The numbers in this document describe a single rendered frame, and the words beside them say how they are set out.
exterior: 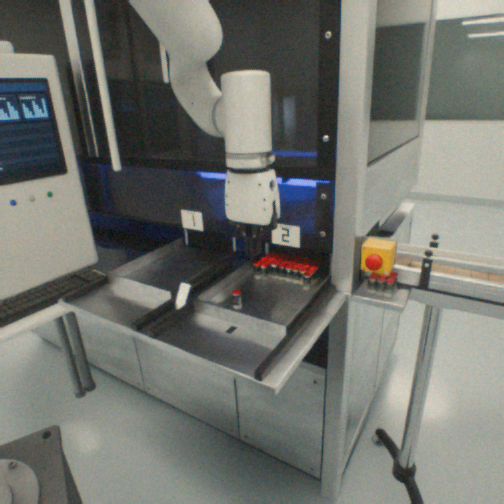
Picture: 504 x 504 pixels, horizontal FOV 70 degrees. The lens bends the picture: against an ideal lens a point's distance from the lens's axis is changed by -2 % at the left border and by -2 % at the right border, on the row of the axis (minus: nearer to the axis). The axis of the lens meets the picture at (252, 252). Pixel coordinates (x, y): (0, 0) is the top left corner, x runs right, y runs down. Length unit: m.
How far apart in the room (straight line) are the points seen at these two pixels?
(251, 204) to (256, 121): 0.15
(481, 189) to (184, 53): 5.18
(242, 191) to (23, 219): 0.90
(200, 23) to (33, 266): 1.08
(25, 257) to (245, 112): 1.01
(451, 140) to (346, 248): 4.61
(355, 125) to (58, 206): 1.03
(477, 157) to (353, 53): 4.68
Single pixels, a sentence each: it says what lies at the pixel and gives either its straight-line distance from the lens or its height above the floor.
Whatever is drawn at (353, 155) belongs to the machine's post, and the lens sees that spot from 0.90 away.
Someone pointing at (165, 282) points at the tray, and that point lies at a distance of 1.12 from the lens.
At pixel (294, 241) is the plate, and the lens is 1.01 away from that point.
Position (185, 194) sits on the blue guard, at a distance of 1.20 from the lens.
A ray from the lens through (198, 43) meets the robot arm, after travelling 0.58.
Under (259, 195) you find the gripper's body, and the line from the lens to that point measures 0.66.
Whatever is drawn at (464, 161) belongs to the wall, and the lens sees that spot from 5.52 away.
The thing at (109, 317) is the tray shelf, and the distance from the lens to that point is 1.00.
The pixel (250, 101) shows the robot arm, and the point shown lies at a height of 1.37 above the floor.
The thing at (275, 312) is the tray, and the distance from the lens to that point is 0.92.
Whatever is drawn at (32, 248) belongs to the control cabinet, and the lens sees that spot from 1.44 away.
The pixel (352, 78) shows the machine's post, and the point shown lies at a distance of 0.90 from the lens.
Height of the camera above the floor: 1.37
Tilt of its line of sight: 23 degrees down
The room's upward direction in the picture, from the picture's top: 3 degrees counter-clockwise
